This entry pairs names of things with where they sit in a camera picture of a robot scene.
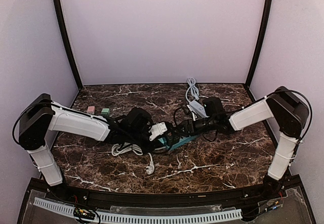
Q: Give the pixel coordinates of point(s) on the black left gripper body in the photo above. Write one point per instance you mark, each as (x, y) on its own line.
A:
(166, 138)

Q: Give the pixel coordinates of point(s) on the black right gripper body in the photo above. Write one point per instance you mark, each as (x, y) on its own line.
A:
(187, 127)

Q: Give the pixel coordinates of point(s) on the green dual USB charger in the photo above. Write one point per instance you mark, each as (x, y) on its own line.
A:
(105, 111)

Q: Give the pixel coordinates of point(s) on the teal power strip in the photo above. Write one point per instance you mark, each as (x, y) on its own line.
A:
(181, 141)

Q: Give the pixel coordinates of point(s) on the pink USB charger plug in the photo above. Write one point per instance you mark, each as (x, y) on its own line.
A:
(91, 110)

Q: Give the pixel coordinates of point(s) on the light blue power strip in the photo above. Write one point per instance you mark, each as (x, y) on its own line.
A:
(198, 108)

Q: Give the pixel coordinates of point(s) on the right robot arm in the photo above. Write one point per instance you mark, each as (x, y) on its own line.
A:
(290, 110)

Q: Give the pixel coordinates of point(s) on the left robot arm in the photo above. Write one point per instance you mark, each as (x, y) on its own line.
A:
(43, 115)

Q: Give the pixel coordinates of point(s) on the small green circuit board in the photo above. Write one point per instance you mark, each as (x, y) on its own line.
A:
(84, 214)

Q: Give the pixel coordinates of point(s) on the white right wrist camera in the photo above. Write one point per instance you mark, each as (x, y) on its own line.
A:
(194, 115)

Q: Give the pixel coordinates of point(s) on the white slotted cable duct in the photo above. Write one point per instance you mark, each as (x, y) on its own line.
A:
(118, 214)

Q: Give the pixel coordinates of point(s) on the black frame post right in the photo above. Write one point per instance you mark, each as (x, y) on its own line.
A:
(259, 42)

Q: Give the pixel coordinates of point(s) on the black frame post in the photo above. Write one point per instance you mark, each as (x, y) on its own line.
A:
(66, 43)
(259, 42)

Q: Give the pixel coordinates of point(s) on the black frame post left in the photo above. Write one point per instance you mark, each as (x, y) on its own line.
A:
(66, 43)

